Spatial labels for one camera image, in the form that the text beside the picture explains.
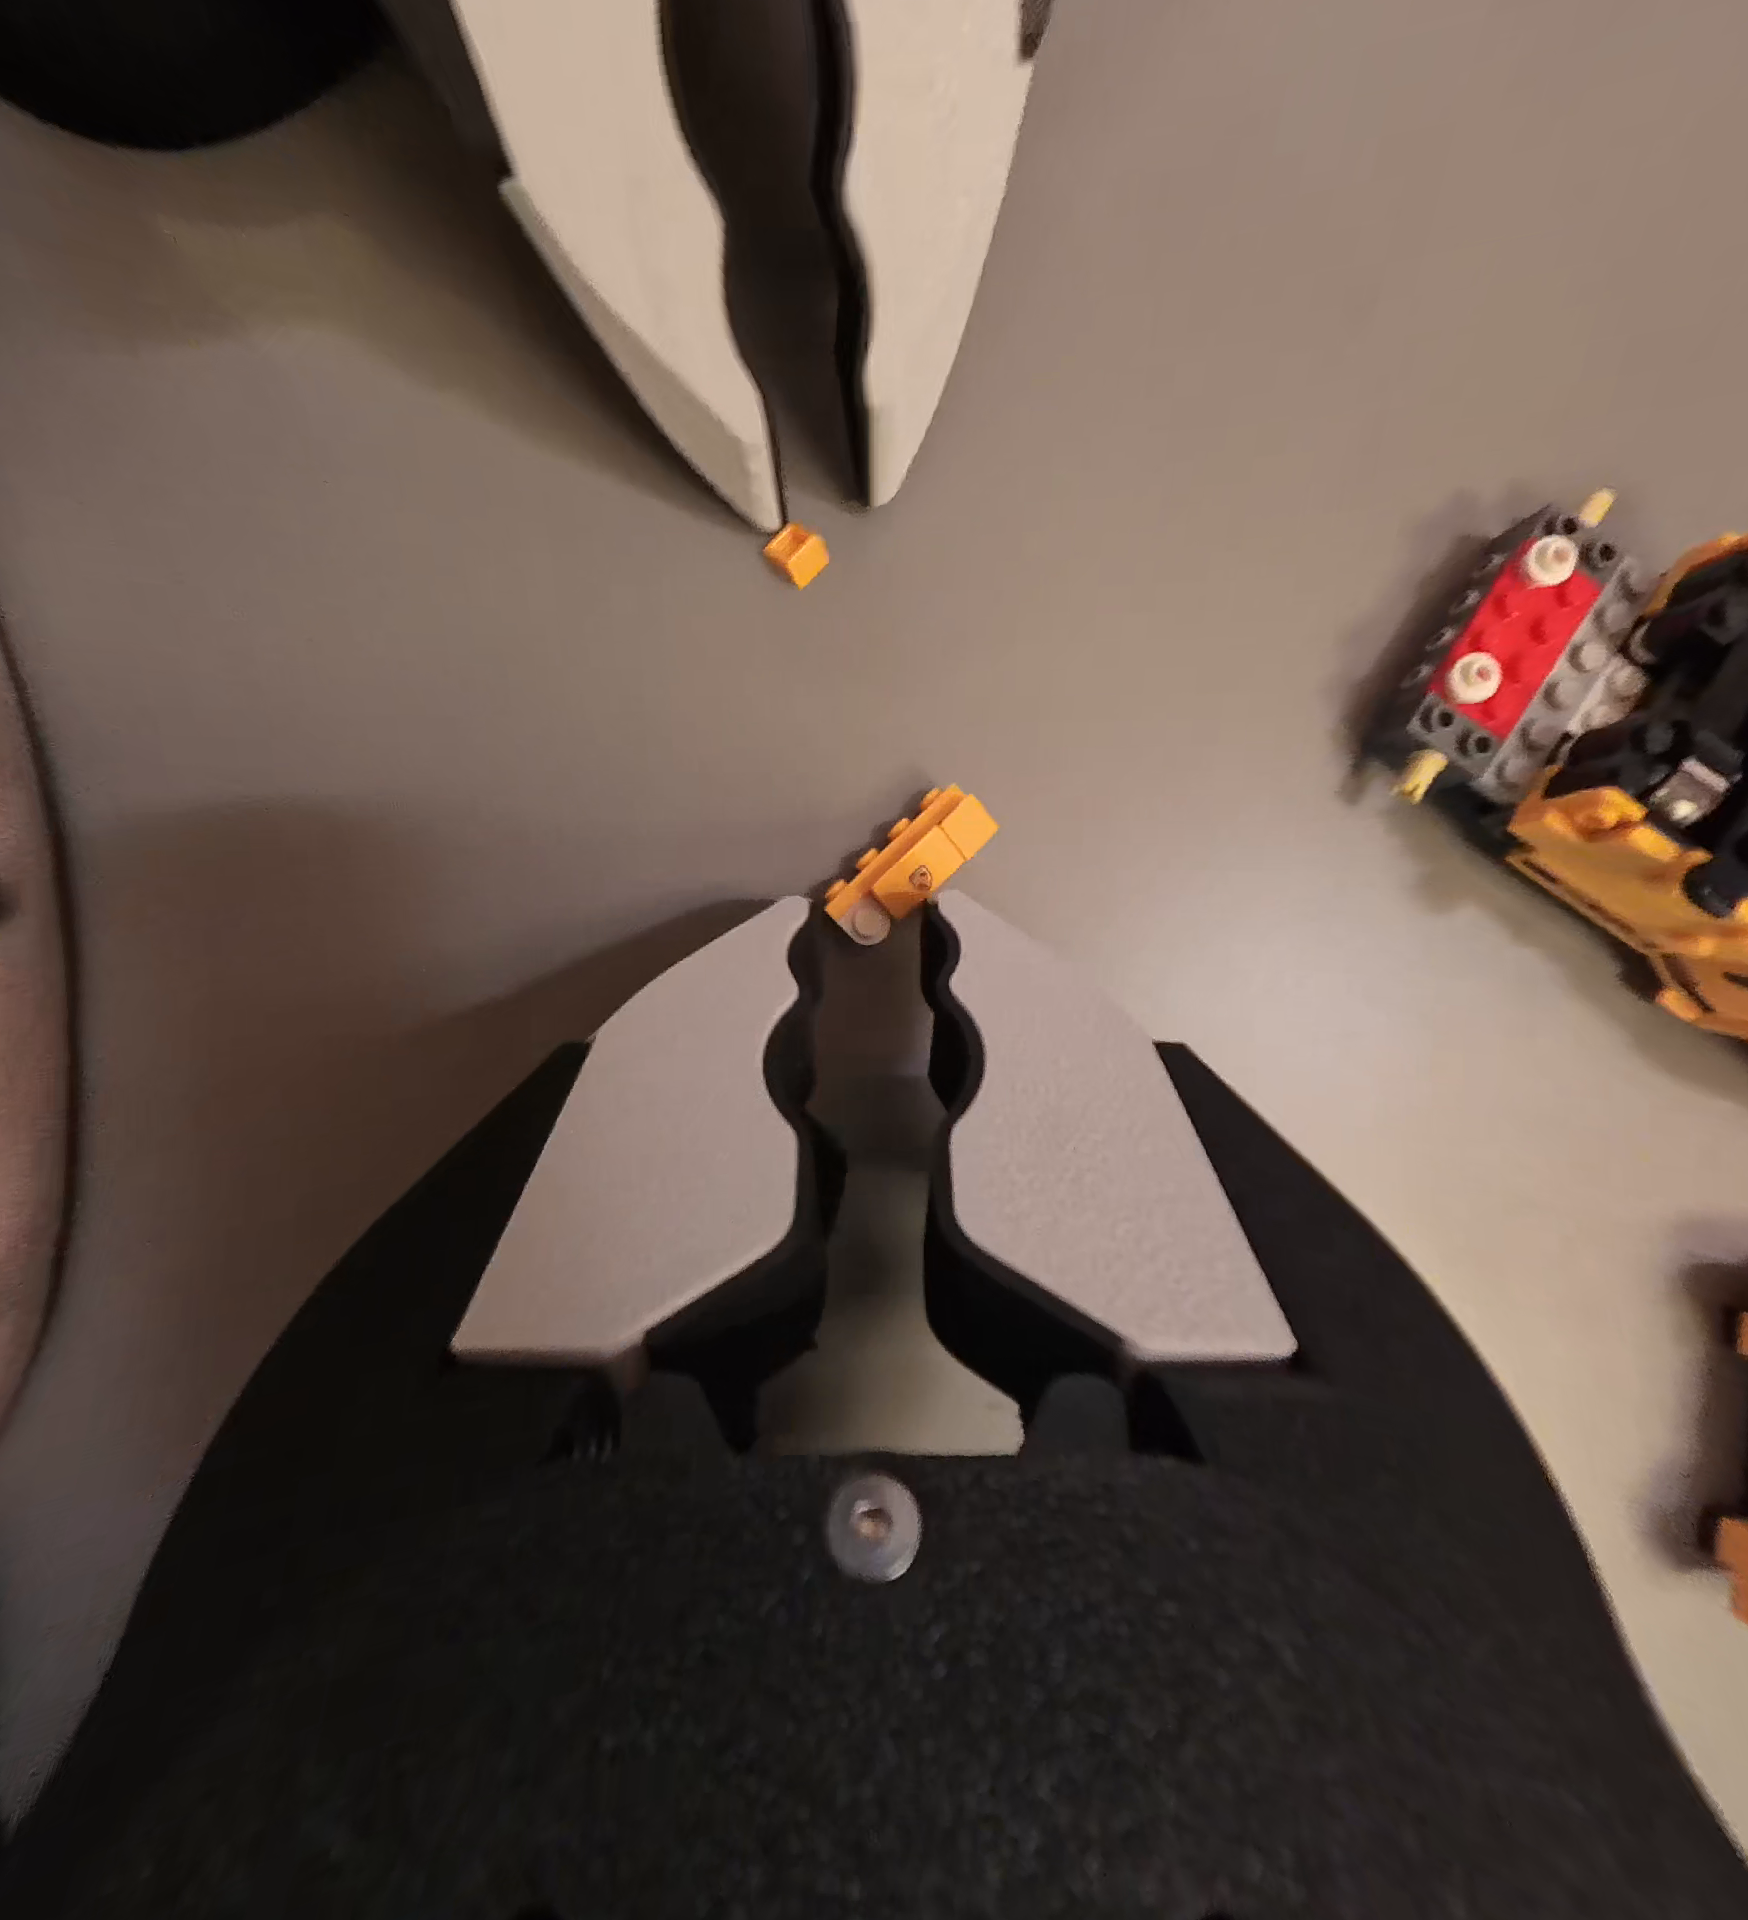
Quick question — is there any orange and red lego assembly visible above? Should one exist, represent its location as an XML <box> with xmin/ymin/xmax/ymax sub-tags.
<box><xmin>821</xmin><ymin>784</ymin><xmax>999</xmax><ymax>948</ymax></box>

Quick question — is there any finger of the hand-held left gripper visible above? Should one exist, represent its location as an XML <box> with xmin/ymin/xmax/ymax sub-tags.
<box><xmin>811</xmin><ymin>0</ymin><xmax>1042</xmax><ymax>512</ymax></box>
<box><xmin>452</xmin><ymin>0</ymin><xmax>793</xmax><ymax>534</ymax></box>

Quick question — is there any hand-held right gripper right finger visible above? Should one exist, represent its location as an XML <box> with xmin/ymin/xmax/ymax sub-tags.
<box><xmin>919</xmin><ymin>889</ymin><xmax>1303</xmax><ymax>1455</ymax></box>

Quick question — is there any yellow lego car model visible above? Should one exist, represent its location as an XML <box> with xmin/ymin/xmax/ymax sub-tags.
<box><xmin>1362</xmin><ymin>489</ymin><xmax>1748</xmax><ymax>1134</ymax></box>

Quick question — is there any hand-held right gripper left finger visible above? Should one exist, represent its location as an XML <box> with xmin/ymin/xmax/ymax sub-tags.
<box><xmin>448</xmin><ymin>897</ymin><xmax>833</xmax><ymax>1455</ymax></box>

